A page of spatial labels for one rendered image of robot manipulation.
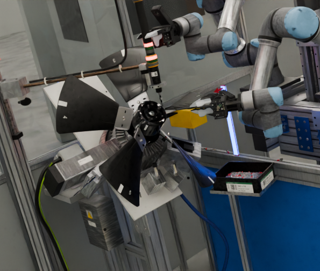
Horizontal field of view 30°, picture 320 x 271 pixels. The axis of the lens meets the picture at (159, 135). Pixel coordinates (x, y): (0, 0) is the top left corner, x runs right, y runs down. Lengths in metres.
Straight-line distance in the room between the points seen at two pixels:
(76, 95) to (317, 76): 1.25
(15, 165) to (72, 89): 0.57
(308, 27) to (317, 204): 0.72
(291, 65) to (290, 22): 4.27
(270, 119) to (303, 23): 0.38
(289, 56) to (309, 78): 3.54
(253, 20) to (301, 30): 3.95
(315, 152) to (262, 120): 0.68
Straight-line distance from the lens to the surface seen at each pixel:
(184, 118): 2.80
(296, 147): 3.03
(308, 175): 2.45
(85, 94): 2.26
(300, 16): 2.31
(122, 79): 2.43
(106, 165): 2.09
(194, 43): 2.50
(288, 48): 6.52
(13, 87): 2.55
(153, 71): 2.32
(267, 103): 2.29
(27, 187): 2.70
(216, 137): 3.59
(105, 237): 2.62
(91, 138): 2.47
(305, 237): 2.65
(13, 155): 2.67
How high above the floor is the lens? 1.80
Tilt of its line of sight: 17 degrees down
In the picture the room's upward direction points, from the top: 13 degrees counter-clockwise
